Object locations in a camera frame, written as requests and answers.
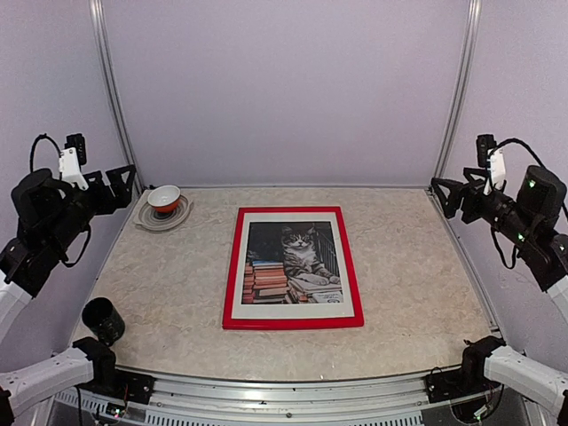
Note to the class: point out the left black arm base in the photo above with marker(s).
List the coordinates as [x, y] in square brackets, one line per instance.
[127, 386]

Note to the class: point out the grey round plate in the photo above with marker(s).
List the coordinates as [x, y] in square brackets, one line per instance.
[152, 221]

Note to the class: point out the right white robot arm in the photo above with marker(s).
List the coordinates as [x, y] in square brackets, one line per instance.
[528, 221]

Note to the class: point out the black cylindrical cup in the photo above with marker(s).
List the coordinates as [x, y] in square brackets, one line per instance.
[103, 320]

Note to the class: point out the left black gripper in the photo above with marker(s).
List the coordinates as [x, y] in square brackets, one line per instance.
[107, 205]

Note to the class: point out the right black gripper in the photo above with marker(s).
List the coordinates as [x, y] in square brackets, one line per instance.
[473, 190]

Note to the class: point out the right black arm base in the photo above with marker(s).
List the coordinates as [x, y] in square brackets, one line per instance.
[444, 385]

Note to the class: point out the aluminium front rail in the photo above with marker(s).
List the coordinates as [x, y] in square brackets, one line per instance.
[190, 400]

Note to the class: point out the white photo mat board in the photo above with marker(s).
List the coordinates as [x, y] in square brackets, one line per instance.
[293, 313]

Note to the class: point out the cat and books photo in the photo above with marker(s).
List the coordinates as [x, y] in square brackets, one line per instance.
[291, 263]

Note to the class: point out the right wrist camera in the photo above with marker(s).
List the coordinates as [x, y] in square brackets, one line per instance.
[491, 159]

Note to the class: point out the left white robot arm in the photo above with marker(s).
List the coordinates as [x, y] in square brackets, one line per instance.
[52, 213]

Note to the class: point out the right aluminium post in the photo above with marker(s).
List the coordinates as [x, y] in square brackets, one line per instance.
[460, 88]

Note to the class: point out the aluminium post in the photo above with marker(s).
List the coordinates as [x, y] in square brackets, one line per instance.
[98, 22]
[460, 88]

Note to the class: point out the left aluminium post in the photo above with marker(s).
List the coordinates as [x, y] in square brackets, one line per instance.
[98, 22]

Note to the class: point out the orange white bowl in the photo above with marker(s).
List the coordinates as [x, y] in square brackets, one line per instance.
[164, 199]

